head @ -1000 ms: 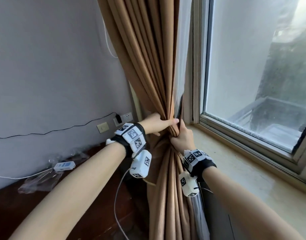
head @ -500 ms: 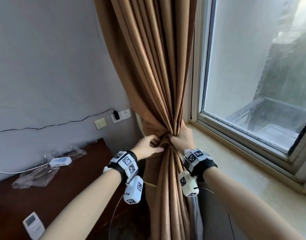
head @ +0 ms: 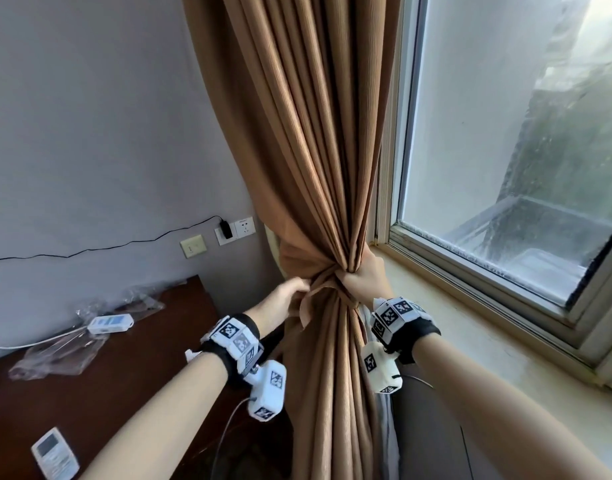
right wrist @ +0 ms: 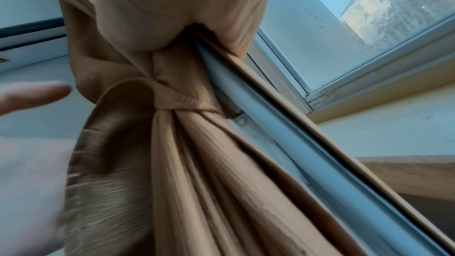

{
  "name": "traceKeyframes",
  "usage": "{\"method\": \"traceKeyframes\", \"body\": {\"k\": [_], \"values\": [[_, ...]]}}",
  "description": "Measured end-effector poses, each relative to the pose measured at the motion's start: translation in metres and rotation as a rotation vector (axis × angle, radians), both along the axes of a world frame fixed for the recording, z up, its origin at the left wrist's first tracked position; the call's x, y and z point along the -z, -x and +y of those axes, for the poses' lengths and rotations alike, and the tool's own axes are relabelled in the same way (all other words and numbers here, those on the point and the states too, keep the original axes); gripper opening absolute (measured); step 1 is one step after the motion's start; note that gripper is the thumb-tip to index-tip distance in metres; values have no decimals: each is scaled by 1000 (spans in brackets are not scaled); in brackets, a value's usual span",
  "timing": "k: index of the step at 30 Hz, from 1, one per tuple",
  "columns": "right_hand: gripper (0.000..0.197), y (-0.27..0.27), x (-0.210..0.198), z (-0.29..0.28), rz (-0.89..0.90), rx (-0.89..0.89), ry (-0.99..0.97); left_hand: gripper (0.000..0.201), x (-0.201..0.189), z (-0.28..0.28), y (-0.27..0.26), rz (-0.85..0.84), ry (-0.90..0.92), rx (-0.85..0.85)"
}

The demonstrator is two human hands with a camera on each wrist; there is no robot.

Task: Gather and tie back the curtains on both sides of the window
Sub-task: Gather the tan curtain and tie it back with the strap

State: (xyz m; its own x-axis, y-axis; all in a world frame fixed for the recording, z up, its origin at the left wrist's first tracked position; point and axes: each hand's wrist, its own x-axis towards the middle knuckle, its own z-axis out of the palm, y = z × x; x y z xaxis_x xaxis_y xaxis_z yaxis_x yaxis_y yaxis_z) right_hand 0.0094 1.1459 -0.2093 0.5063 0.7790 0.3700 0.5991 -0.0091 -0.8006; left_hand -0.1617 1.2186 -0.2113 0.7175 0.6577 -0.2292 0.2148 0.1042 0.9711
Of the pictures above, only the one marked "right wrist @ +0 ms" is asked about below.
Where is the person's left hand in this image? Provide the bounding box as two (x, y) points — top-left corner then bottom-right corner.
(0, 80), (78, 256)

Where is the brown curtain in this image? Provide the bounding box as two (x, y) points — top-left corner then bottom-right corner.
(17, 0), (455, 256)

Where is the glass window with frame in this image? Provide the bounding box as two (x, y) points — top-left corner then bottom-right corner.
(245, 0), (455, 116)

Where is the beige window sill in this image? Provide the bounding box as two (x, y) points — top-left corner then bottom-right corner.
(312, 82), (455, 202)

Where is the brown curtain tieback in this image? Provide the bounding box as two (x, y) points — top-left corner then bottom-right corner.
(63, 49), (225, 256)

